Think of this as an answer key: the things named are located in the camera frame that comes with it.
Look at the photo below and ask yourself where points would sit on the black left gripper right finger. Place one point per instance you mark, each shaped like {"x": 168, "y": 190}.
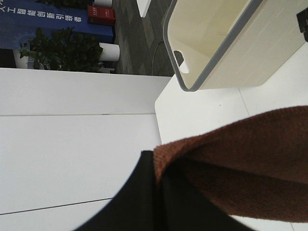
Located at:
{"x": 186, "y": 209}

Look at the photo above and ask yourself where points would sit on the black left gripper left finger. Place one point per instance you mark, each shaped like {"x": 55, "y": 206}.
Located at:
{"x": 136, "y": 207}

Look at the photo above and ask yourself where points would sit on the brown towel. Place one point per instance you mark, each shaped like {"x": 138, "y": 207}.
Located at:
{"x": 256, "y": 167}

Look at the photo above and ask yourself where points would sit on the white cylindrical planter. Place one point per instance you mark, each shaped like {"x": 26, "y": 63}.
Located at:
{"x": 110, "y": 53}

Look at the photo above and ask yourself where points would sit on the beige plastic storage basket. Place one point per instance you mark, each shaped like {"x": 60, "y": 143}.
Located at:
{"x": 216, "y": 44}

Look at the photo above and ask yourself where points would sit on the green potted plant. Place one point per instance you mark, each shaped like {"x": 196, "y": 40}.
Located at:
{"x": 63, "y": 50}

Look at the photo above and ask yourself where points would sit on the red box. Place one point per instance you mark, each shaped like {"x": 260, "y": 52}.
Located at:
{"x": 101, "y": 15}

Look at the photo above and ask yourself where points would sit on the blue banner with white text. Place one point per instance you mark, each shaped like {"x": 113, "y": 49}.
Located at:
{"x": 19, "y": 20}

